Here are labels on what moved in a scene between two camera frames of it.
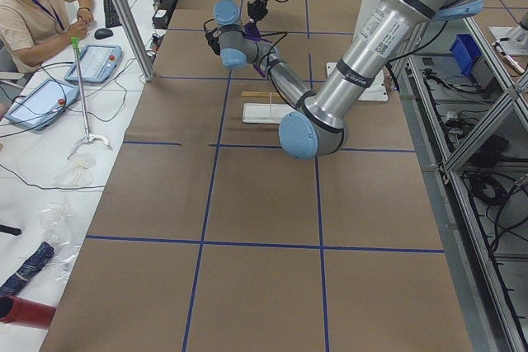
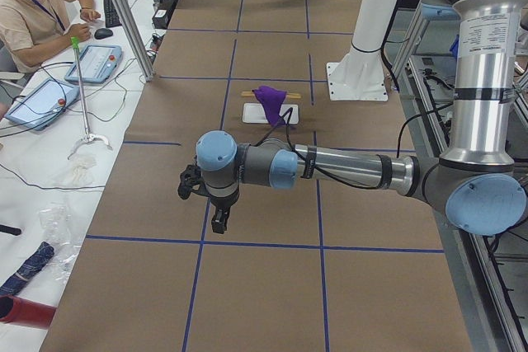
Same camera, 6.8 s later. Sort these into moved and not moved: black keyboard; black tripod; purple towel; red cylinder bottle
Moved: purple towel
Not moved: black keyboard; red cylinder bottle; black tripod
